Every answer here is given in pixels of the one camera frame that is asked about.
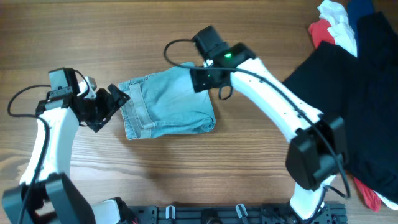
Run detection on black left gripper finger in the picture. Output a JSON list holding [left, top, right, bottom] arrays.
[[108, 84, 131, 108], [90, 117, 111, 133]]

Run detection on light blue denim shorts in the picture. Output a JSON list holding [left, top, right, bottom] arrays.
[[118, 67, 216, 140]]

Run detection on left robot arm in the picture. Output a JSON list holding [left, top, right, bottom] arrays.
[[2, 68, 137, 223]]

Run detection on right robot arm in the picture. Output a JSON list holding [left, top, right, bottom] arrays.
[[190, 26, 348, 223]]

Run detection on red garment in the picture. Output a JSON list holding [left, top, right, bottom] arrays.
[[308, 19, 335, 48]]

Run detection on white garment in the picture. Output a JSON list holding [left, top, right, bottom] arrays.
[[317, 0, 358, 57]]

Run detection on black garment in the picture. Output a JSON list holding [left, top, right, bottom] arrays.
[[283, 12, 397, 203]]

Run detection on navy blue garment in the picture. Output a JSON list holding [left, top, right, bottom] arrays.
[[347, 0, 375, 44]]

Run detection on black right camera cable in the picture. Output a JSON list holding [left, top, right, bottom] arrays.
[[163, 39, 351, 200]]

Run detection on black camera cable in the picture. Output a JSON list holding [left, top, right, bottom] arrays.
[[6, 83, 52, 224], [163, 39, 351, 200]]

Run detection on black left camera cable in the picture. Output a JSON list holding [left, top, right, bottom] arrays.
[[6, 83, 52, 224]]

